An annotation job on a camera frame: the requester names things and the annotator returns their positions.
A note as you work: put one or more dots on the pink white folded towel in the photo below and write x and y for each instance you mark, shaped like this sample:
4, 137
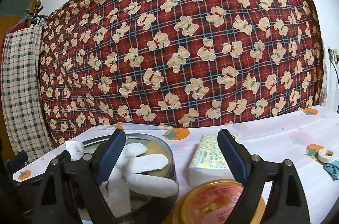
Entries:
75, 149

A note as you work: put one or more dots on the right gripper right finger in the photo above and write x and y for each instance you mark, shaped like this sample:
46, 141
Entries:
286, 202

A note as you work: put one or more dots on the yellow blue tissue pack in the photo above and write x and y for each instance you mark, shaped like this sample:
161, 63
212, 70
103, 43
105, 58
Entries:
208, 162

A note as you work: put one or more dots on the round metal tin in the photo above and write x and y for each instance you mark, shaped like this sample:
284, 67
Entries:
146, 209

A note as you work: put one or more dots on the white tape roll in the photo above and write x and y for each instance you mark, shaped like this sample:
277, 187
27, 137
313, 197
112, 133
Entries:
326, 156

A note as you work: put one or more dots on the white knitted cloth blue edge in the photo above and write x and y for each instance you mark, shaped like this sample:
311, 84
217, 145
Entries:
127, 176

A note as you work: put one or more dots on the checked hanging cloth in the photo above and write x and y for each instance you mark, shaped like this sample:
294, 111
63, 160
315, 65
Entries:
21, 91

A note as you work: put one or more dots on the wall power socket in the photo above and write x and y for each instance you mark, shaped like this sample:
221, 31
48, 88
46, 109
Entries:
333, 55

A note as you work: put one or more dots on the red plaid bear blanket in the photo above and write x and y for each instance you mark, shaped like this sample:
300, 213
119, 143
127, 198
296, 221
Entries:
178, 63

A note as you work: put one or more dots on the wooden coat rack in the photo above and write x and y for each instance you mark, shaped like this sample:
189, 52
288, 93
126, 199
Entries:
34, 16

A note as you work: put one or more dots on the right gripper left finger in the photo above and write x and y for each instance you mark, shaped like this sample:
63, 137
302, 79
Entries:
84, 176

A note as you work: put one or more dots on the yellow sponge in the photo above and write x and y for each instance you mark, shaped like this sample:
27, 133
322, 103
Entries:
158, 160

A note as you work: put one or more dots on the white fruit print tablecloth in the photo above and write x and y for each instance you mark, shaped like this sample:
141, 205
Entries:
273, 139

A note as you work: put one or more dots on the wooden door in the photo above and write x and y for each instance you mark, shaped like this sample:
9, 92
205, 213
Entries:
10, 54

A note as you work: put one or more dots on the teal cloth piece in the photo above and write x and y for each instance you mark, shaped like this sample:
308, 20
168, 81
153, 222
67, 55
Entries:
332, 169

